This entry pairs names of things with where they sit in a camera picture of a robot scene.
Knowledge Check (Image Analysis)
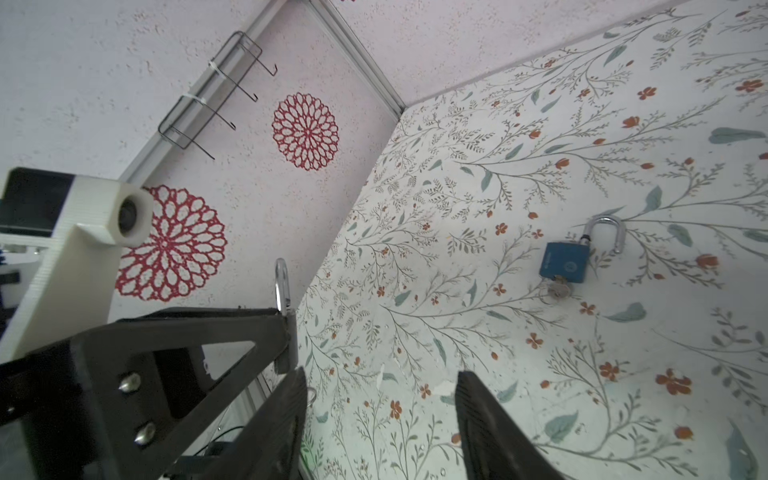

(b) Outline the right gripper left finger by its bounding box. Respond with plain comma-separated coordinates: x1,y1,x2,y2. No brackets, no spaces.
201,368,308,480

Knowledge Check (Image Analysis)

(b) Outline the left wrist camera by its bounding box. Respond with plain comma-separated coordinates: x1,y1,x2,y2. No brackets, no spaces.
1,167,154,362

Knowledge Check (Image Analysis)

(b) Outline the small metal key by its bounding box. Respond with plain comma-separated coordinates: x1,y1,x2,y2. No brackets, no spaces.
547,276,572,301

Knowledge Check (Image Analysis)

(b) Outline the blue padlock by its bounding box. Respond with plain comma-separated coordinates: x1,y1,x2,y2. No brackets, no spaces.
539,214,626,284

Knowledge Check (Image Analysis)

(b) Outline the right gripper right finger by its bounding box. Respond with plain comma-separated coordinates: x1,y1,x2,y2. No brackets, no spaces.
455,371,563,480

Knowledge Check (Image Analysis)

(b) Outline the black wire wall basket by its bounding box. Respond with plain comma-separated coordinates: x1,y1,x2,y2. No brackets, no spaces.
157,31,278,152

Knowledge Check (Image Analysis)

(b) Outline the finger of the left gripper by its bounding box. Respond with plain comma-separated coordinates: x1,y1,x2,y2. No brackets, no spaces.
1,308,298,479

